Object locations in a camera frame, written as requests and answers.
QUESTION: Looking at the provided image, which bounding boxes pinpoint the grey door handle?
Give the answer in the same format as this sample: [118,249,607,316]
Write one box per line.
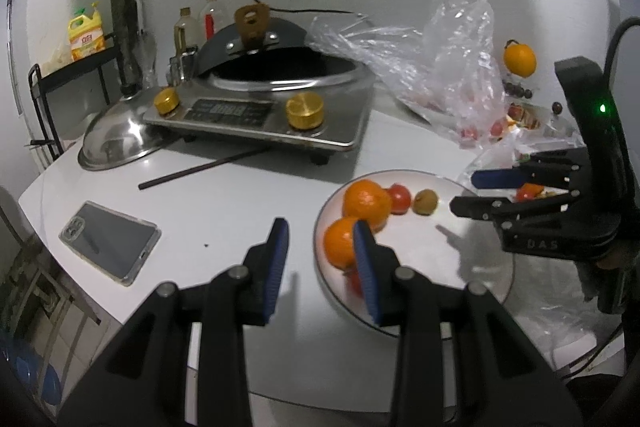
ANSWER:
[7,0,24,116]

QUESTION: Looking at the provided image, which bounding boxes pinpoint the red label bottle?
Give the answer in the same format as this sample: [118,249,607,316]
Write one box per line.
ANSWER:
[201,0,226,44]

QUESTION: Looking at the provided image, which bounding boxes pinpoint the black umbrella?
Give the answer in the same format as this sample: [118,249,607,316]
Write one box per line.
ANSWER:
[122,0,148,94]

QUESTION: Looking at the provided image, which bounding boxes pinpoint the clear plastic bag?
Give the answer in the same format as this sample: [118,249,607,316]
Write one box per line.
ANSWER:
[307,0,507,144]

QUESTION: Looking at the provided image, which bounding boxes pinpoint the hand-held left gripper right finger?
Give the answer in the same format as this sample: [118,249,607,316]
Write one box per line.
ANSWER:
[352,221,583,427]

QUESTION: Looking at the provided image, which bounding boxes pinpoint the black chopstick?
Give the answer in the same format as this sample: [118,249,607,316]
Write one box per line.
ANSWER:
[138,148,271,191]

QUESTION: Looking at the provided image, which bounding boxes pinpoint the glass oil bottle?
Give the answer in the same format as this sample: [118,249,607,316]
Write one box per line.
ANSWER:
[174,8,201,58]

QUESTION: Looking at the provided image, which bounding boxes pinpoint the black metal rack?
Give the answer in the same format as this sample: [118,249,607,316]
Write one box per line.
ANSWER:
[27,34,124,168]

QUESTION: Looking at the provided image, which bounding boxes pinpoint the black wok with wooden handle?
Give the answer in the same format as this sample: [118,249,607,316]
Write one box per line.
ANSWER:
[192,3,310,82]

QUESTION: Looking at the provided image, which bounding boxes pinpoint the steel induction cooker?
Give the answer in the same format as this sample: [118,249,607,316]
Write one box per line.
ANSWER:
[143,57,377,166]

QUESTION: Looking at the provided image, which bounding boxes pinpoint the large orange with leaf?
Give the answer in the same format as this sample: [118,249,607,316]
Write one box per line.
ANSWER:
[503,39,538,79]

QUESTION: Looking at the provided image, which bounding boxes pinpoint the smartphone in clear case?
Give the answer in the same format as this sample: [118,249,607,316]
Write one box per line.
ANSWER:
[59,201,162,287]

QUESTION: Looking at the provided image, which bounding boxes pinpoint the dark red fruits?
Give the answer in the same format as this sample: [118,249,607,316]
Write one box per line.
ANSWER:
[502,82,534,100]

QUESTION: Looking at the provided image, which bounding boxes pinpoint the white plate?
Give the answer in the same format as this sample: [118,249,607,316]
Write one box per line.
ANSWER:
[313,170,516,339]

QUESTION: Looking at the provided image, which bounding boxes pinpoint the orange tangerine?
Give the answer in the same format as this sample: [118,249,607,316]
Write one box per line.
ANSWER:
[323,217,362,271]
[342,179,393,232]

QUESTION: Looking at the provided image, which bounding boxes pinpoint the green jujube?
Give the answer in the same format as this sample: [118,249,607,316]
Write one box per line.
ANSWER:
[412,189,439,216]

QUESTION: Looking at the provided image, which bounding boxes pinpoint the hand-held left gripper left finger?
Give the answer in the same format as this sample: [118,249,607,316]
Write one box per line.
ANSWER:
[57,217,291,427]

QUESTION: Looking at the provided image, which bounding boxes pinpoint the blue bucket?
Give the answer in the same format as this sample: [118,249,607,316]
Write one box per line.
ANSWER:
[0,332,62,410]

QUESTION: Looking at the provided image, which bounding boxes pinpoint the orange peels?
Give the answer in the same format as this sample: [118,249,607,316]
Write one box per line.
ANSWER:
[506,103,542,130]

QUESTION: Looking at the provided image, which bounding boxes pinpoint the steel pot lid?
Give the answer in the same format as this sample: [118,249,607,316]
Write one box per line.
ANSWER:
[77,94,169,172]

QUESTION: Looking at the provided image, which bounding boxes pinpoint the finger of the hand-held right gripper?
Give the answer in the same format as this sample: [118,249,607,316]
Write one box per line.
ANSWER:
[470,147,592,192]
[449,191,584,234]

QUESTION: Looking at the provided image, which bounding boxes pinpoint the steel cup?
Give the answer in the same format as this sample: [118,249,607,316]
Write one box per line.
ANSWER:
[167,52,199,86]

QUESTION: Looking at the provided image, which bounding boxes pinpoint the yellow detergent bottle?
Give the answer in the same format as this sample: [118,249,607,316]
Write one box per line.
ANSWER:
[68,2,107,62]

